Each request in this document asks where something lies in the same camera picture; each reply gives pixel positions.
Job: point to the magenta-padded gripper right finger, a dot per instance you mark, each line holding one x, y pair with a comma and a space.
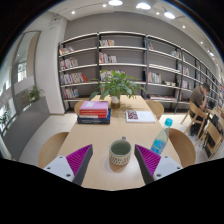
165, 165

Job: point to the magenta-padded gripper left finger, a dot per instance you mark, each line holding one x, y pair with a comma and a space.
58, 166

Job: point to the clear bottle with blue cap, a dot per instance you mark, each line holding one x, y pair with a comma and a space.
160, 141

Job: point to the patterned ceramic mug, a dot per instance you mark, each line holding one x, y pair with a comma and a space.
120, 159

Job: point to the open white book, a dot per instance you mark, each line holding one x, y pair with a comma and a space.
141, 116

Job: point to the dark blue book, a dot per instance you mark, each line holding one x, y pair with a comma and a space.
93, 120

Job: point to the group of wooden chairs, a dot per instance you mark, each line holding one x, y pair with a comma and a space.
213, 131

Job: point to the pink book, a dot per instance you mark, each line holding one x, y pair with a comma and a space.
94, 105

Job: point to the person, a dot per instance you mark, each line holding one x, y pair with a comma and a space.
197, 98

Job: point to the small plant by window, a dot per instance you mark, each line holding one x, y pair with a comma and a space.
34, 93

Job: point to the green potted plant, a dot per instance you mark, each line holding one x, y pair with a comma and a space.
116, 85

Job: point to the grey shelf unit with books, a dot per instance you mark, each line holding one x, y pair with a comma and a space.
123, 55

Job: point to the group of ceiling lights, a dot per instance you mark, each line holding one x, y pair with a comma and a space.
143, 5

